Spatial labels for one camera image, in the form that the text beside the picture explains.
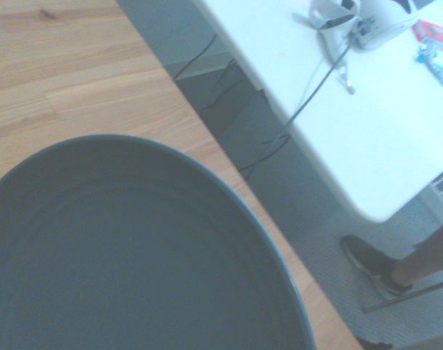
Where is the white folding table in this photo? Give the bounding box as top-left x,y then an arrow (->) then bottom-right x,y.
193,0 -> 443,224

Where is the blue round plastic plate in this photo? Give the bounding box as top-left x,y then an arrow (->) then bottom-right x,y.
0,134 -> 316,350

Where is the grey metal rod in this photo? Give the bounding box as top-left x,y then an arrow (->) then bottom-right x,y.
363,278 -> 443,313

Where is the dark sneaker with white sole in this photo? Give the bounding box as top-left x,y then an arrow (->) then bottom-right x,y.
340,234 -> 414,301

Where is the blue packet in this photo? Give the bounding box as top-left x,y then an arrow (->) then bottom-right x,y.
415,40 -> 443,88

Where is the white headset device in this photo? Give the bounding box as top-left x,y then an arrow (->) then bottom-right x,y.
293,0 -> 420,51

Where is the black floor cable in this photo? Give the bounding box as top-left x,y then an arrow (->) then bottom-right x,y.
172,34 -> 292,173

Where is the person's bare leg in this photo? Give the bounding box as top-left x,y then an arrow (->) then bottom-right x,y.
392,217 -> 443,289

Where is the red packet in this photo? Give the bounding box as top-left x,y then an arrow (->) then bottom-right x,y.
412,17 -> 443,56

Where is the grey device cable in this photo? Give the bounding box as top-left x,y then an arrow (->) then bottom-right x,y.
264,33 -> 355,154

